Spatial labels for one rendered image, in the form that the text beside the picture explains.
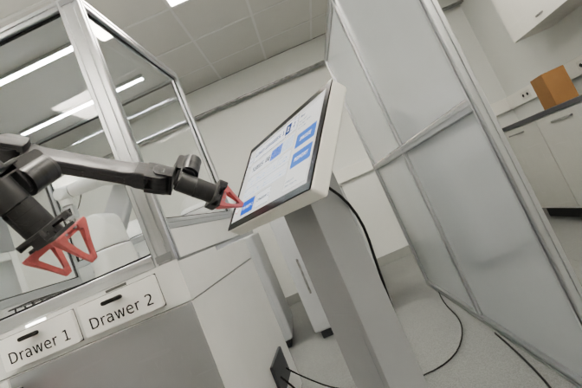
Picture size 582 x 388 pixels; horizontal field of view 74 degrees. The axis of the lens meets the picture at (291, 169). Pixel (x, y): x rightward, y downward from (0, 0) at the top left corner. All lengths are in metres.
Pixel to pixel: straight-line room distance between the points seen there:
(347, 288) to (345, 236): 0.14
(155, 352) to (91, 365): 0.23
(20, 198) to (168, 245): 0.69
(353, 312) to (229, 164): 3.77
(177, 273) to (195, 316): 0.15
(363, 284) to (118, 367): 0.89
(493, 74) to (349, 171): 2.04
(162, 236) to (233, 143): 3.40
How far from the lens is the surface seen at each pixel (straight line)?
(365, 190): 4.62
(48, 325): 1.65
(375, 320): 1.13
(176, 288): 1.41
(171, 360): 1.48
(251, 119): 4.75
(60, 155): 1.20
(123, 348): 1.54
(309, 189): 0.84
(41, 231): 0.78
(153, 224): 1.42
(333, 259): 1.06
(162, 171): 1.12
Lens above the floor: 0.92
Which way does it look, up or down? 6 degrees up
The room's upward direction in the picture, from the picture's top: 23 degrees counter-clockwise
